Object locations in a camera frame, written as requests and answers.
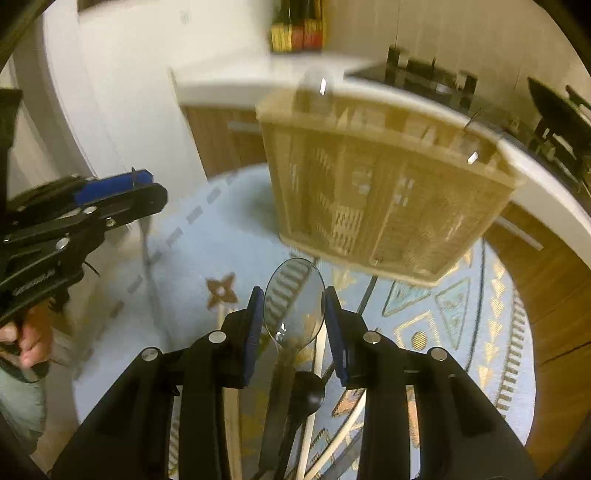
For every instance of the black gas stove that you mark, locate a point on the black gas stove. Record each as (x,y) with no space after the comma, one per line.
(369,74)

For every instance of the person's left forearm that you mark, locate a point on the person's left forearm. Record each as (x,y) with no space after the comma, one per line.
(18,406)

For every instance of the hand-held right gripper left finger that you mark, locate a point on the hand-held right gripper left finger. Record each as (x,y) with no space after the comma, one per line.
(251,337)

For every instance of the black plastic spoon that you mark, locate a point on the black plastic spoon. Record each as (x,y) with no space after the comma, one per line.
(308,392)

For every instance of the black wok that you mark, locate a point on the black wok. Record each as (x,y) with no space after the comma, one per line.
(549,106)

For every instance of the person's left hand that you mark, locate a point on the person's left hand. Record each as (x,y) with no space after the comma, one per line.
(27,337)

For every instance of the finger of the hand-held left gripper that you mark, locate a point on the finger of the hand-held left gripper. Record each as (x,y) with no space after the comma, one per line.
(134,199)
(113,185)

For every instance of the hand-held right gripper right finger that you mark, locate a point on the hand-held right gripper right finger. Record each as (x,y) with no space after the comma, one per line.
(334,341)

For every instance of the blue patterned tablecloth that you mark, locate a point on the blue patterned tablecloth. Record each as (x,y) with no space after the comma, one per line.
(198,258)

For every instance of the beige plastic utensil basket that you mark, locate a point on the beige plastic utensil basket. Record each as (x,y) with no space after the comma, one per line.
(392,207)

